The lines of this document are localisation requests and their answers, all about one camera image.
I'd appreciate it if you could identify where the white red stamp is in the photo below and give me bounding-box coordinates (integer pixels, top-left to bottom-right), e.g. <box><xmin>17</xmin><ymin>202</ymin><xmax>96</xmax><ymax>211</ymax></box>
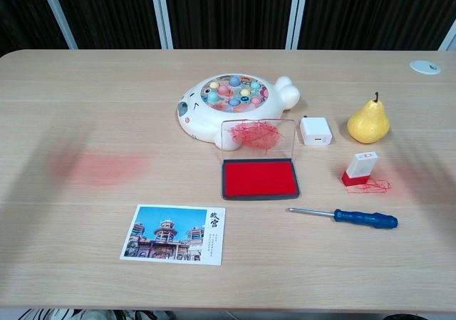
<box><xmin>341</xmin><ymin>151</ymin><xmax>378</xmax><ymax>187</ymax></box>

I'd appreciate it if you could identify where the red ink pad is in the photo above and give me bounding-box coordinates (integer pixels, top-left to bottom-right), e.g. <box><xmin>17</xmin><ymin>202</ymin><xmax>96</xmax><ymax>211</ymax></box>
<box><xmin>219</xmin><ymin>118</ymin><xmax>301</xmax><ymax>202</ymax></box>

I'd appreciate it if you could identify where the white whale fishing game toy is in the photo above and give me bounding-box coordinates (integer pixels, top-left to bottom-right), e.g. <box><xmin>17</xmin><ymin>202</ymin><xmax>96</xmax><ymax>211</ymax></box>
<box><xmin>175</xmin><ymin>73</ymin><xmax>301</xmax><ymax>150</ymax></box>

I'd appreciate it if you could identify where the white USB charger block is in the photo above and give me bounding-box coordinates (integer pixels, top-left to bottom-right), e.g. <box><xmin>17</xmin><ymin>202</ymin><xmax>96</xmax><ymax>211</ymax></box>
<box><xmin>299</xmin><ymin>115</ymin><xmax>333</xmax><ymax>146</ymax></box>

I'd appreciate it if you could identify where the palace photo postcard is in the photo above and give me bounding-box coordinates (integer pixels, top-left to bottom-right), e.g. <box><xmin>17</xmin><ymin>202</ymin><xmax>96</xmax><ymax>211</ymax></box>
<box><xmin>119</xmin><ymin>203</ymin><xmax>227</xmax><ymax>266</ymax></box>

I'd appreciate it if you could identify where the yellow pear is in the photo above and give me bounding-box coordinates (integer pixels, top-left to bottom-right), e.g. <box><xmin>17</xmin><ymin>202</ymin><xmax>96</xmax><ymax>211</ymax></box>
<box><xmin>347</xmin><ymin>91</ymin><xmax>391</xmax><ymax>145</ymax></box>

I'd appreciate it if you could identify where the white partition frame post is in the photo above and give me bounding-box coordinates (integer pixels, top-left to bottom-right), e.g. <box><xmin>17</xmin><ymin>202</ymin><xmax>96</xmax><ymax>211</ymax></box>
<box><xmin>149</xmin><ymin>0</ymin><xmax>175</xmax><ymax>50</ymax></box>
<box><xmin>437</xmin><ymin>31</ymin><xmax>456</xmax><ymax>52</ymax></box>
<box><xmin>284</xmin><ymin>0</ymin><xmax>310</xmax><ymax>50</ymax></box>
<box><xmin>37</xmin><ymin>0</ymin><xmax>78</xmax><ymax>50</ymax></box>

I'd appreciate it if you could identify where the blue handled screwdriver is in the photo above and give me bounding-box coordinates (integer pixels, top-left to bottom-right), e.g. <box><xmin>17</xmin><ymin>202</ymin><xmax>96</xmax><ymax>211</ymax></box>
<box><xmin>285</xmin><ymin>207</ymin><xmax>399</xmax><ymax>230</ymax></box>

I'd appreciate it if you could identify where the white table cable grommet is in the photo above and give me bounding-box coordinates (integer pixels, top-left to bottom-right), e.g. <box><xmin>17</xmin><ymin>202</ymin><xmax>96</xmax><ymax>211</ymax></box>
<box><xmin>408</xmin><ymin>59</ymin><xmax>442</xmax><ymax>75</ymax></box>

